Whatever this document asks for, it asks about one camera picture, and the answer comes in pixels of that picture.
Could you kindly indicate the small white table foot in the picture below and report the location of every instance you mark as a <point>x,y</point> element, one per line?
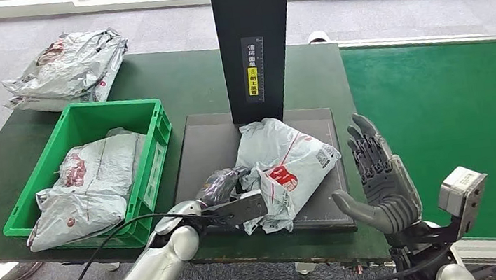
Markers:
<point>305,267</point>

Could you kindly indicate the white parcel bag red line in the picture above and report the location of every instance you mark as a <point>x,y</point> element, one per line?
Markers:
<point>288,167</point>

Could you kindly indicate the round metal table foot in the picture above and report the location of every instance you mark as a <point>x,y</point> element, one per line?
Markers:
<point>10,271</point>

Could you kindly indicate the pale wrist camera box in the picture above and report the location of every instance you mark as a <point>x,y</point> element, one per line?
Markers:
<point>462,196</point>
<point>241,207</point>

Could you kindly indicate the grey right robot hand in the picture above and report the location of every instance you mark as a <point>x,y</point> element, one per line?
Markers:
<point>387,197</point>

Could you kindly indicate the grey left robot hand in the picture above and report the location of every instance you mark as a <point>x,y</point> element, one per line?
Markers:
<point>222,184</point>

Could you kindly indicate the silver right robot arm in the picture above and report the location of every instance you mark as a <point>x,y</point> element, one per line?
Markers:
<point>425,259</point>

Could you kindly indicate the green plastic crate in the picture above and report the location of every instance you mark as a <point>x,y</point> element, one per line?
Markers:
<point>153,168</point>

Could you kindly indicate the grey-blue parcel bag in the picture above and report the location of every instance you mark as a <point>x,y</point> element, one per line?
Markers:
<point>136,142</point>

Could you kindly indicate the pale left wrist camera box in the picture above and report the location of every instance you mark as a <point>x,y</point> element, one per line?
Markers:
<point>241,207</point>

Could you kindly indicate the crumpled silver parcel bag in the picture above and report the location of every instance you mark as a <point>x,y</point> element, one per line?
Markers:
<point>67,66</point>

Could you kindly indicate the black inbound scanner machine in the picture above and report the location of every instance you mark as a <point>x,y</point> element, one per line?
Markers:
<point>211,148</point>

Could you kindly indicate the flat silver parcel bag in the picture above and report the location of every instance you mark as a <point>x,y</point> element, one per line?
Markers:
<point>102,89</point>

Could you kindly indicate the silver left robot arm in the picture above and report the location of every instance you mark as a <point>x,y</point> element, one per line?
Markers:
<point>151,271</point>

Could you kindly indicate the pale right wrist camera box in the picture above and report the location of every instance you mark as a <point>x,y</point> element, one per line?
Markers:
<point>462,196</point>

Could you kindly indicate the grey parcel bag red print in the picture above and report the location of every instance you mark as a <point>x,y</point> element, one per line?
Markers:
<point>90,194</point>

